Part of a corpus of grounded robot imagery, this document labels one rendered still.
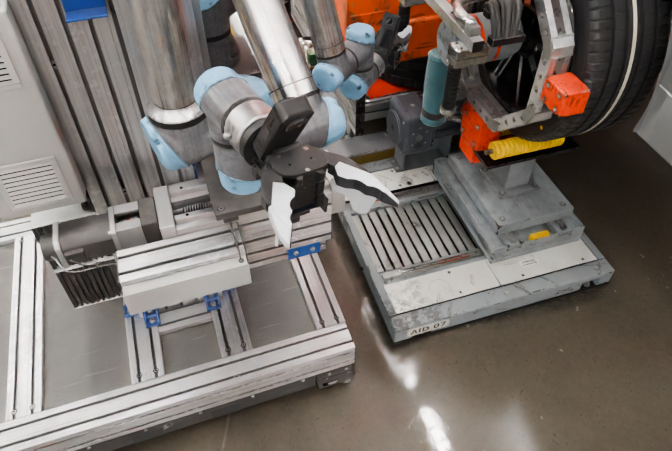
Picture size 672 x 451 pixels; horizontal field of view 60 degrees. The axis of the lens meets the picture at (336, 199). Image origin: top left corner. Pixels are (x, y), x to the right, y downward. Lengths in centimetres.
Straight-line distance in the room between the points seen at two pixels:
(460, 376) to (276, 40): 134
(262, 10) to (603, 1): 91
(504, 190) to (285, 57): 140
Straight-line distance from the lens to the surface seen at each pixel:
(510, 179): 219
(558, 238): 224
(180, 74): 108
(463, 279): 210
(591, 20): 159
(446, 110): 163
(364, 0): 209
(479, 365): 202
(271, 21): 95
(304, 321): 180
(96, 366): 185
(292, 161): 71
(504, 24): 155
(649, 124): 169
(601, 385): 210
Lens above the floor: 172
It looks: 45 degrees down
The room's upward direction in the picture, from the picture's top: straight up
